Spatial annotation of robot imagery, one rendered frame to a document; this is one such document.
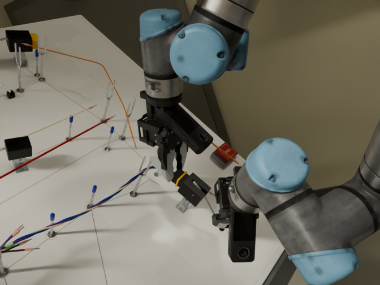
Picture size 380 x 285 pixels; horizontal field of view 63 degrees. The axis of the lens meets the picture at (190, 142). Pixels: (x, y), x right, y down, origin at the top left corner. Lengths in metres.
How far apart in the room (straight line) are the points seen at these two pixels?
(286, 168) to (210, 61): 0.16
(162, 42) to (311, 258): 0.40
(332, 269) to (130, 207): 0.45
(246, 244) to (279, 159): 0.23
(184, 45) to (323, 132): 2.07
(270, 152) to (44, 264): 0.46
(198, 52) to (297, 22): 1.88
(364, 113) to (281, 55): 0.69
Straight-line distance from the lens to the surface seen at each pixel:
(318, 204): 0.45
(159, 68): 0.57
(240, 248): 0.59
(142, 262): 0.69
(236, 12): 0.41
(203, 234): 0.76
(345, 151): 2.49
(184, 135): 0.61
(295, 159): 0.43
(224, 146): 0.90
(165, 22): 0.55
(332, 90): 2.34
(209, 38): 0.39
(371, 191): 0.48
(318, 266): 0.44
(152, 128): 0.65
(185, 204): 0.76
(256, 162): 0.41
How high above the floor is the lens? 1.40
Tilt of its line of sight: 16 degrees down
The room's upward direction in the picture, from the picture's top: 20 degrees counter-clockwise
